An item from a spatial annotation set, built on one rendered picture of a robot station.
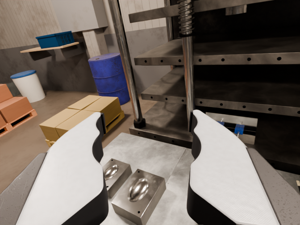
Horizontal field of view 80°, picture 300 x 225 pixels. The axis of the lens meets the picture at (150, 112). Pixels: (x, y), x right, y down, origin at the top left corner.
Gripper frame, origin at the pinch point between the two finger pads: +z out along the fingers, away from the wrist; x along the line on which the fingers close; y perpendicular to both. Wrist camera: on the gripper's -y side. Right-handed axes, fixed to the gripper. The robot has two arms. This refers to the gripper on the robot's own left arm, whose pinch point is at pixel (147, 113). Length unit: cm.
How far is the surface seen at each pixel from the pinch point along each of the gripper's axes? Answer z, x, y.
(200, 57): 86, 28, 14
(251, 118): 71, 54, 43
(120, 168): 56, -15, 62
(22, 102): 323, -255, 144
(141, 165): 63, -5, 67
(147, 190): 42, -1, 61
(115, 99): 262, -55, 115
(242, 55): 75, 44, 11
